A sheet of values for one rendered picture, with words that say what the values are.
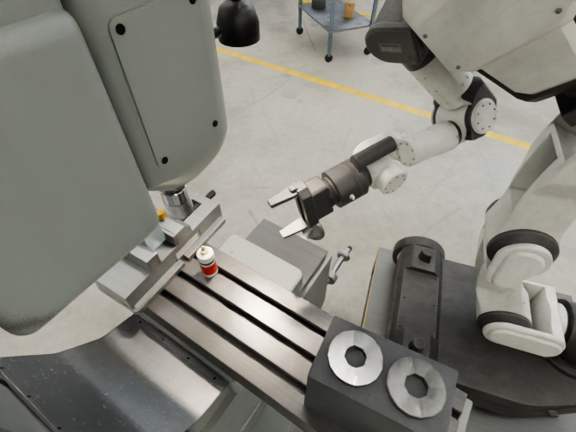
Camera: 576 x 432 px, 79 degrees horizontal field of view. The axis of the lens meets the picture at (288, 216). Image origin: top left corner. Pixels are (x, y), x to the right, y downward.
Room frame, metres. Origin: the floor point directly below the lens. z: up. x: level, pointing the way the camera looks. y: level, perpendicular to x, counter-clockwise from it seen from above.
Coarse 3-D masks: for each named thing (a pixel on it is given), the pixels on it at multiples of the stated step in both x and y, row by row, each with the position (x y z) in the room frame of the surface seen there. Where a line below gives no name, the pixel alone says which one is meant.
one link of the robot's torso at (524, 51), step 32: (416, 0) 0.62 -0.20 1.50; (448, 0) 0.56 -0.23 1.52; (480, 0) 0.53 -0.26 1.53; (512, 0) 0.50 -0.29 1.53; (544, 0) 0.48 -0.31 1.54; (416, 32) 0.61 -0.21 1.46; (448, 32) 0.57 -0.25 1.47; (480, 32) 0.54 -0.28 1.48; (512, 32) 0.51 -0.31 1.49; (544, 32) 0.49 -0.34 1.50; (448, 64) 0.58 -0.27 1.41; (480, 64) 0.55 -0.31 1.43; (512, 64) 0.53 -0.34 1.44; (544, 64) 0.50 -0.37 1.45; (544, 96) 0.53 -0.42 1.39
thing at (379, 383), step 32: (320, 352) 0.22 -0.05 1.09; (352, 352) 0.22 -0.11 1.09; (384, 352) 0.22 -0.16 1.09; (416, 352) 0.22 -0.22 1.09; (320, 384) 0.17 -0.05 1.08; (352, 384) 0.17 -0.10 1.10; (384, 384) 0.17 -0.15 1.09; (416, 384) 0.17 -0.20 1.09; (448, 384) 0.17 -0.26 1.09; (352, 416) 0.14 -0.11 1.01; (384, 416) 0.12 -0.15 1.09; (416, 416) 0.12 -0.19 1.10; (448, 416) 0.12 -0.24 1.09
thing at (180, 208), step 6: (186, 192) 0.43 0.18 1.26; (162, 198) 0.42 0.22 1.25; (180, 198) 0.42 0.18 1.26; (186, 198) 0.43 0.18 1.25; (168, 204) 0.42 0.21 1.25; (174, 204) 0.42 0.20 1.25; (180, 204) 0.42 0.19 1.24; (186, 204) 0.43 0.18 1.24; (192, 204) 0.44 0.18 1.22; (168, 210) 0.42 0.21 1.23; (174, 210) 0.42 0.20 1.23; (180, 210) 0.42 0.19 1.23; (186, 210) 0.42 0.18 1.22; (192, 210) 0.43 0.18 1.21; (174, 216) 0.42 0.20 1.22; (180, 216) 0.42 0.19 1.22; (186, 216) 0.42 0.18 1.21
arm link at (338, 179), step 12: (336, 168) 0.57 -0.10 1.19; (300, 180) 0.54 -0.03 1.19; (312, 180) 0.55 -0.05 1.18; (324, 180) 0.56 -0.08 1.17; (336, 180) 0.54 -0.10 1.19; (348, 180) 0.54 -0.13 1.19; (300, 192) 0.50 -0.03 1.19; (312, 192) 0.51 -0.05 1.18; (324, 192) 0.52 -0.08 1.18; (336, 192) 0.53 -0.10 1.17; (348, 192) 0.52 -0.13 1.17; (300, 204) 0.52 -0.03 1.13; (312, 204) 0.50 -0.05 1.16; (324, 204) 0.51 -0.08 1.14; (336, 204) 0.54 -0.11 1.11; (312, 216) 0.50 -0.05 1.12; (324, 216) 0.51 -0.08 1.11
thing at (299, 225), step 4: (296, 220) 0.52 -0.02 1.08; (300, 220) 0.52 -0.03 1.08; (292, 224) 0.51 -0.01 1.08; (296, 224) 0.51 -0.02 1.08; (300, 224) 0.51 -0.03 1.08; (304, 224) 0.51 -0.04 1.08; (284, 228) 0.51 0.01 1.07; (288, 228) 0.50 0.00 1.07; (292, 228) 0.50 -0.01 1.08; (296, 228) 0.50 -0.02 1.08; (300, 228) 0.50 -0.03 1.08; (304, 228) 0.50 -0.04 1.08; (280, 232) 0.49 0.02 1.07; (284, 232) 0.49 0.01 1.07; (288, 232) 0.49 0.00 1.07; (292, 232) 0.49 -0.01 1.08; (296, 232) 0.49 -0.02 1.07; (284, 236) 0.48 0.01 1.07; (288, 236) 0.48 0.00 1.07
